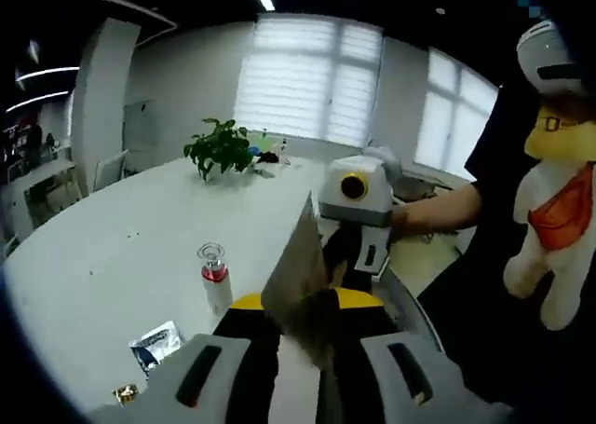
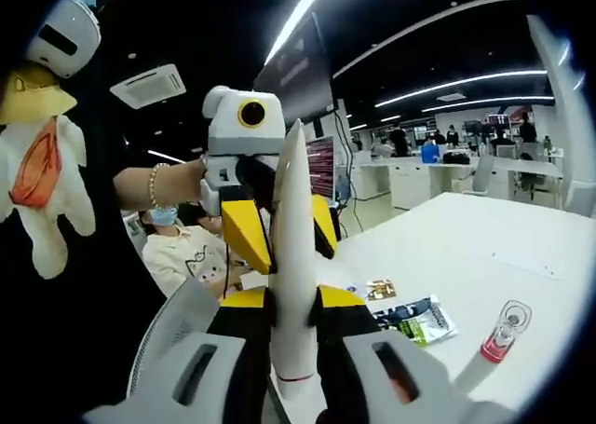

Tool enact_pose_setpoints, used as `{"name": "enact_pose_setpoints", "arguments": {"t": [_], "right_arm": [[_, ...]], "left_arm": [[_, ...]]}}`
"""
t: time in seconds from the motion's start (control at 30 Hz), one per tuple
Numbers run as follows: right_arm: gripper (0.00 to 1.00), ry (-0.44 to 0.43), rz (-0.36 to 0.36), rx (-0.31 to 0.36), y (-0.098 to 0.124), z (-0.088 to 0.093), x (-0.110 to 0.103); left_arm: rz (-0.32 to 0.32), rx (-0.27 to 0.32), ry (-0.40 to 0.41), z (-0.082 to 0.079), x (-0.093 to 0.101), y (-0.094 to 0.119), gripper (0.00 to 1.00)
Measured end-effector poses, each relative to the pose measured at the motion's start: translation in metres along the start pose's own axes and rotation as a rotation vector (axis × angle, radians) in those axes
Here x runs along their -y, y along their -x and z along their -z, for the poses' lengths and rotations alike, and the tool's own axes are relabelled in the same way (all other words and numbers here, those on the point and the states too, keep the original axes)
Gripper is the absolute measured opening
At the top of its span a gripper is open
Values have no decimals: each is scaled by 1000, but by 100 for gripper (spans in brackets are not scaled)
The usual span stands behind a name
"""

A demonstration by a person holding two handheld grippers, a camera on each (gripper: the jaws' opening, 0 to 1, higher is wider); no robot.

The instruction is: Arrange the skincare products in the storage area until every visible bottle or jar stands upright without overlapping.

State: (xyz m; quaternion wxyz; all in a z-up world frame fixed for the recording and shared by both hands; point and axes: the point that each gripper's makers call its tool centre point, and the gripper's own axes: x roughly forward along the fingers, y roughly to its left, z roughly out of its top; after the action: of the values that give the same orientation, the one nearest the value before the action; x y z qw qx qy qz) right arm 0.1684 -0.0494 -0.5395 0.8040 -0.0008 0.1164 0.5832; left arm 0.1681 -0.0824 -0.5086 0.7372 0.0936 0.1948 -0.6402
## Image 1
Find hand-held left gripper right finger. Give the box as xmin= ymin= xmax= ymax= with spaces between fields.
xmin=320 ymin=287 xmax=513 ymax=424

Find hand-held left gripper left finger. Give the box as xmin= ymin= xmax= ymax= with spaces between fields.
xmin=88 ymin=293 xmax=283 ymax=424

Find clear blue skincare sachet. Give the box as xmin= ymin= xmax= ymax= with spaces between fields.
xmin=128 ymin=320 xmax=183 ymax=379

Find red collared skincare bottle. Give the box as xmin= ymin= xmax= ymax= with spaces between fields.
xmin=196 ymin=240 xmax=235 ymax=316

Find gold skincare sachet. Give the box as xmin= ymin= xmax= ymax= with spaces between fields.
xmin=111 ymin=382 xmax=140 ymax=405

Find grey mesh chair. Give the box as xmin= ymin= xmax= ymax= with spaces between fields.
xmin=372 ymin=265 xmax=448 ymax=350

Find person's dark shirt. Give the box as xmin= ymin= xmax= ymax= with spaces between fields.
xmin=416 ymin=83 xmax=596 ymax=416

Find narrow window blinds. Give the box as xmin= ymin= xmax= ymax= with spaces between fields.
xmin=413 ymin=46 xmax=499 ymax=178

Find wide window blinds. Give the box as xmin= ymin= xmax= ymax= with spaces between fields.
xmin=232 ymin=16 xmax=386 ymax=148

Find potted green plant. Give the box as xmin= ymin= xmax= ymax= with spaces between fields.
xmin=183 ymin=117 xmax=255 ymax=183

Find white plush toy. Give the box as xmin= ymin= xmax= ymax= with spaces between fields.
xmin=505 ymin=95 xmax=596 ymax=330

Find white chair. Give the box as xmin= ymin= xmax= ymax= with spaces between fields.
xmin=95 ymin=151 xmax=129 ymax=190

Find white worn device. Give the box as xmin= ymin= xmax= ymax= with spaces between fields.
xmin=515 ymin=19 xmax=586 ymax=94

